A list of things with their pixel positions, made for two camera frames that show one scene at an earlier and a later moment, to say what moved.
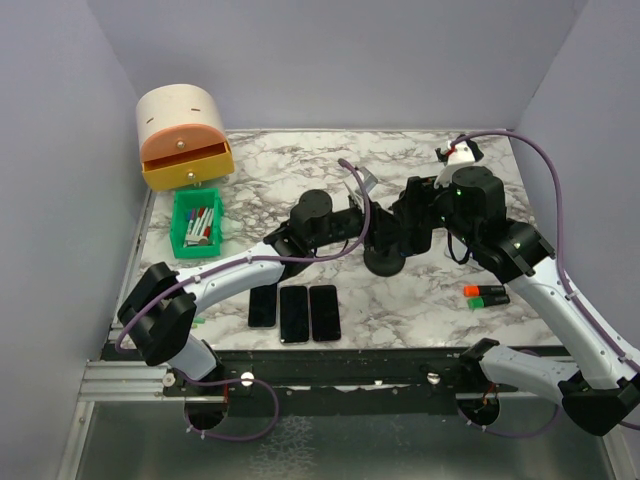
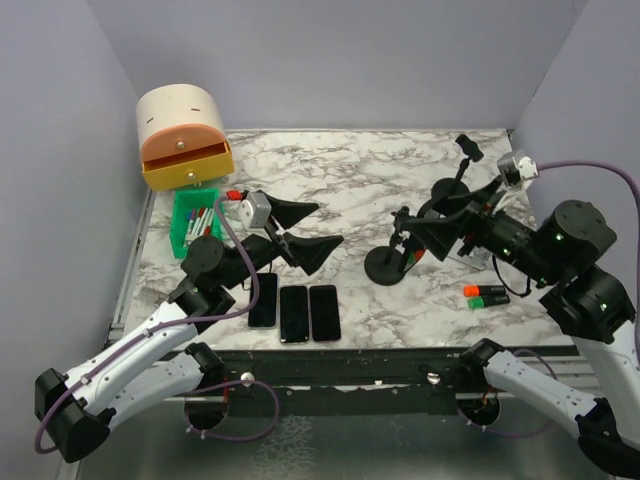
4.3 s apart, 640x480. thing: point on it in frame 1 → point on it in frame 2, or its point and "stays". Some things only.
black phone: x=262 y=306 stays
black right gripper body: x=419 y=192 → x=509 y=238
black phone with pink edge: x=325 y=313 stays
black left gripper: x=383 y=227 → x=311 y=252
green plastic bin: x=197 y=198 stays
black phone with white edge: x=294 y=314 stays
